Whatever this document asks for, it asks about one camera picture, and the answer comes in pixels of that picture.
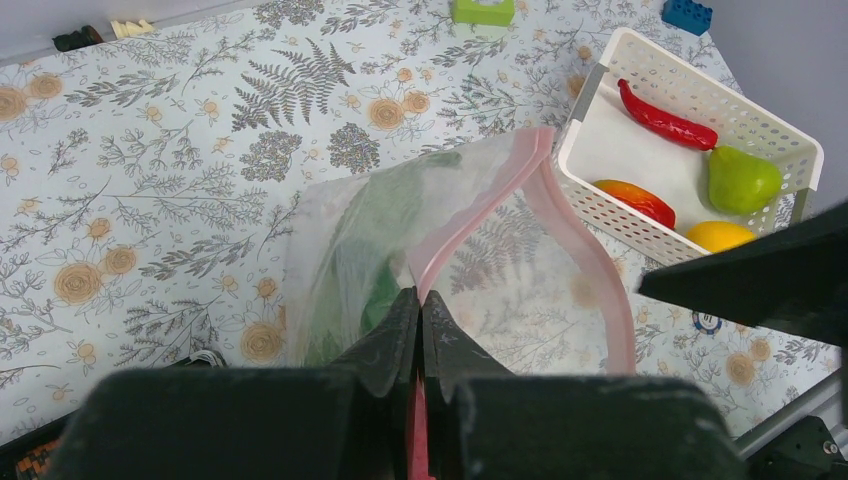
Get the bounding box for long green cucumber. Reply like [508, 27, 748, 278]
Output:
[302, 151, 462, 367]

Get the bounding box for blue lego brick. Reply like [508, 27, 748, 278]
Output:
[661, 0, 713, 36]

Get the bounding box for poker chip on mat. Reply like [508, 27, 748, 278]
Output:
[691, 311, 723, 336]

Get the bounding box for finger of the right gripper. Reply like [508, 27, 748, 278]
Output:
[638, 204, 847, 345]

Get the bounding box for clear pink-dotted zip bag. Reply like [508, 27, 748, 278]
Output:
[284, 124, 636, 375]

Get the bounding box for white plastic basket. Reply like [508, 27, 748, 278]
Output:
[558, 28, 824, 265]

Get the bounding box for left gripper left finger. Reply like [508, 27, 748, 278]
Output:
[330, 287, 420, 479]

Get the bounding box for lime green block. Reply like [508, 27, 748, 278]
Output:
[451, 0, 515, 27]

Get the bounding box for yellow lemon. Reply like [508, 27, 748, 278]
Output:
[685, 221, 757, 253]

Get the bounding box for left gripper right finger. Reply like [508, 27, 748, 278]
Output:
[420, 290, 512, 479]

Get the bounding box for black and cream edge blocks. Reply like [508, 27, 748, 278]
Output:
[52, 20, 155, 52]

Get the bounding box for green apple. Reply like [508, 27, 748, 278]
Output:
[708, 146, 783, 215]

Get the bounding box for red chili pepper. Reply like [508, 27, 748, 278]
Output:
[617, 79, 719, 151]

